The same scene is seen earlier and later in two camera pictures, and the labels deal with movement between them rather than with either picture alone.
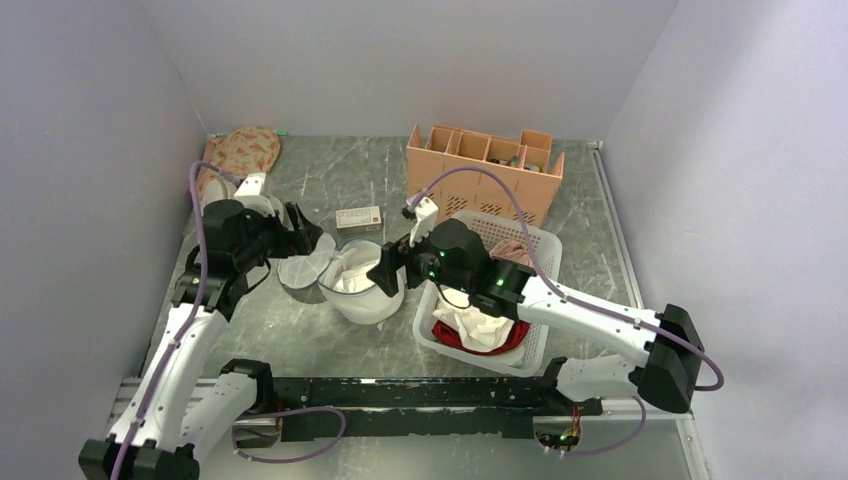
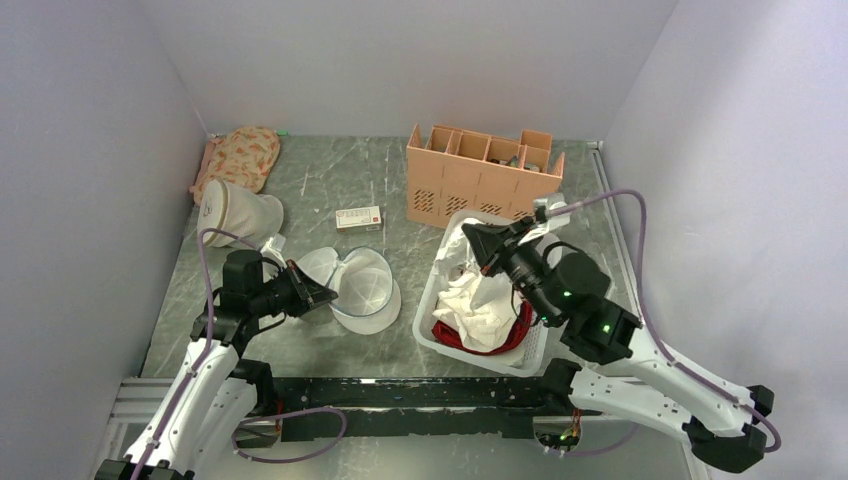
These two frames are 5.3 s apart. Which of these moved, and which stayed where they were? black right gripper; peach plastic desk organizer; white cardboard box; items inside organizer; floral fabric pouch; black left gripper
Moved: black left gripper; black right gripper
Stayed: white cardboard box; floral fabric pouch; peach plastic desk organizer; items inside organizer
